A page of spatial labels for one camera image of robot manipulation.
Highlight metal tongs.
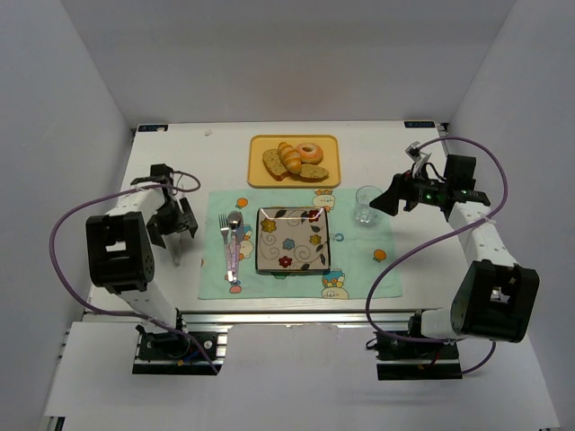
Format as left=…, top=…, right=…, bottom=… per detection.
left=168, top=182, right=188, bottom=267

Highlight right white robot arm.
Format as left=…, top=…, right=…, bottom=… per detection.
left=369, top=155, right=540, bottom=343

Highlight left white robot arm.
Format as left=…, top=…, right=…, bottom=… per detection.
left=85, top=163, right=198, bottom=333

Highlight right bread slice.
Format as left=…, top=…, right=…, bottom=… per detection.
left=298, top=163, right=330, bottom=181

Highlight bread slice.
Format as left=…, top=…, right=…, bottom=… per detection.
left=298, top=163, right=330, bottom=181
left=262, top=149, right=290, bottom=181

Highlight croissant bread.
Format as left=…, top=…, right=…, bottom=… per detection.
left=278, top=142, right=302, bottom=174

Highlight left bread slice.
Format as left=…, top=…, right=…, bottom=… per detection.
left=262, top=149, right=290, bottom=181

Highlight clear drinking glass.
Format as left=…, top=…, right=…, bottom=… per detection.
left=354, top=186, right=382, bottom=224

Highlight green cartoon placemat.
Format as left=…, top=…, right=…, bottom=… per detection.
left=199, top=189, right=396, bottom=300

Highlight orange glazed donut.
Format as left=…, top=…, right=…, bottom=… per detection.
left=296, top=143, right=323, bottom=164

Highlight yellow tray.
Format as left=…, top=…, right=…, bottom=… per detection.
left=247, top=135, right=341, bottom=189

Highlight square floral plate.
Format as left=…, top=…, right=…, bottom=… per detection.
left=255, top=207, right=331, bottom=274

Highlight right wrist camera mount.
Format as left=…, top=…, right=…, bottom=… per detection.
left=405, top=141, right=430, bottom=178

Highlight fork with pink handle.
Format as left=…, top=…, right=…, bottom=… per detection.
left=218, top=214, right=234, bottom=283

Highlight spoon with pink handle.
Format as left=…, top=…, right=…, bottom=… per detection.
left=227, top=211, right=238, bottom=285

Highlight aluminium table rail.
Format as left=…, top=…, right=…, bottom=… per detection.
left=82, top=311, right=415, bottom=327

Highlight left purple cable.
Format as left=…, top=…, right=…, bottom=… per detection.
left=48, top=170, right=221, bottom=375

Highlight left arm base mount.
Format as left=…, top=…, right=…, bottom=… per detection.
left=132, top=312, right=227, bottom=375

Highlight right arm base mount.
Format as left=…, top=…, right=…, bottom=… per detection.
left=366, top=332, right=463, bottom=382

